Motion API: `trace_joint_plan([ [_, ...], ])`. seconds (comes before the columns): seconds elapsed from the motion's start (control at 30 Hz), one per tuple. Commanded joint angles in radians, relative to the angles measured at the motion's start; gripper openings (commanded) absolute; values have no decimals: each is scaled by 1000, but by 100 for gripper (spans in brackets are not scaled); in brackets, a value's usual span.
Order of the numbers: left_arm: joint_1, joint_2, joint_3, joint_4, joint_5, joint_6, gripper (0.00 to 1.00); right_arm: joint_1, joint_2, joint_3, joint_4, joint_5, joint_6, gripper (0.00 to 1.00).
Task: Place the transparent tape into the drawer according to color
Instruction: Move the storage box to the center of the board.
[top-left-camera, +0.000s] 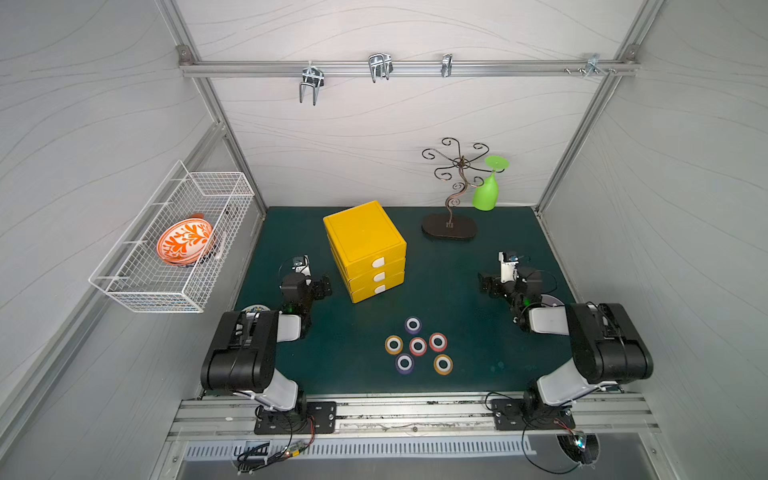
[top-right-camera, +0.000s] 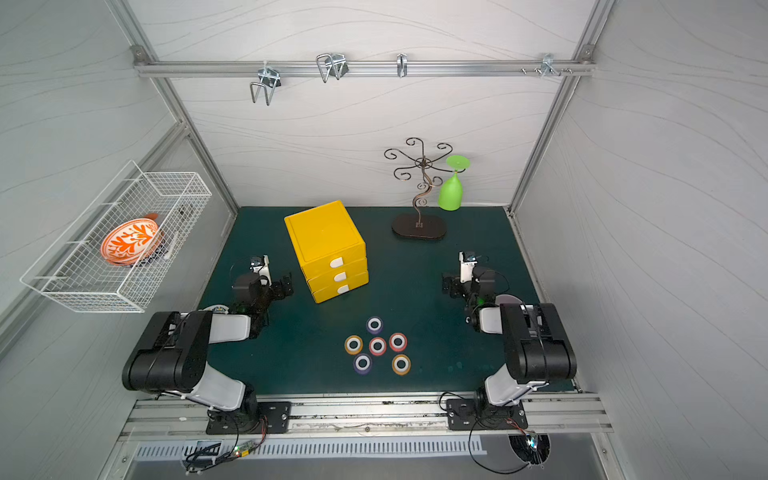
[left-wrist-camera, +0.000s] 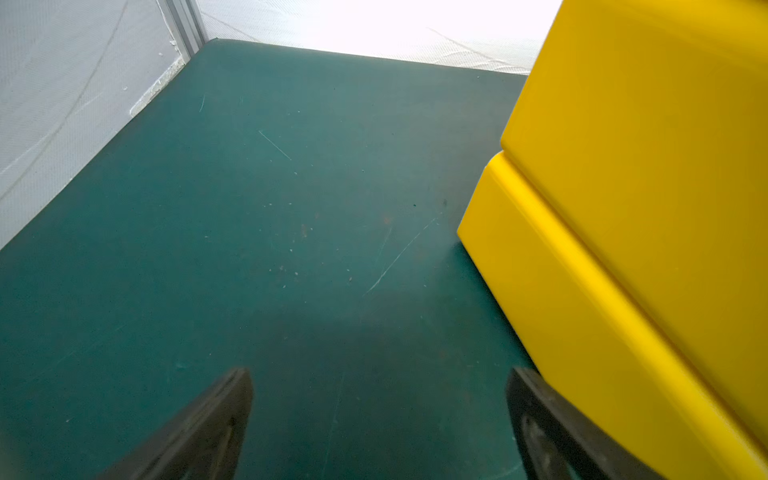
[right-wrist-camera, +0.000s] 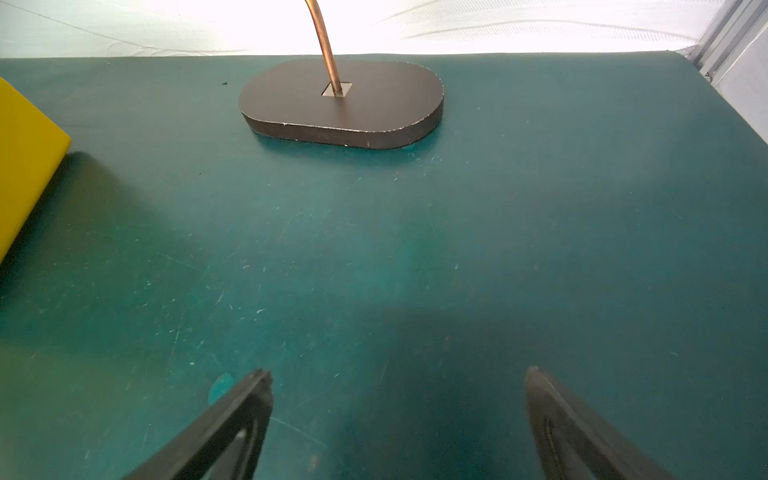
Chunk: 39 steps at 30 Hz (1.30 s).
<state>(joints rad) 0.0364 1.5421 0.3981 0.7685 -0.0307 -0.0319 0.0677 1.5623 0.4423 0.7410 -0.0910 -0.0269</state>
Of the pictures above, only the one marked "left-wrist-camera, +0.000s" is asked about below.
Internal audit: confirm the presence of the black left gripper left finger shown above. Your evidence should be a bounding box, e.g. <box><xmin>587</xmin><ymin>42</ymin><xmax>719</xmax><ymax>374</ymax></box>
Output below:
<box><xmin>97</xmin><ymin>367</ymin><xmax>253</xmax><ymax>479</ymax></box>

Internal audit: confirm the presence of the yellow plastic drawer cabinet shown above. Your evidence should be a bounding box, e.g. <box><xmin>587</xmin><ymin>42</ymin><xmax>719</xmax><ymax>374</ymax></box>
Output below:
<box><xmin>458</xmin><ymin>1</ymin><xmax>767</xmax><ymax>479</ymax></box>

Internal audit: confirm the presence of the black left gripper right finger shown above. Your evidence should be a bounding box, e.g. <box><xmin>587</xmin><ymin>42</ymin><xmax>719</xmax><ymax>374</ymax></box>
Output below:
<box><xmin>506</xmin><ymin>367</ymin><xmax>660</xmax><ymax>479</ymax></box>

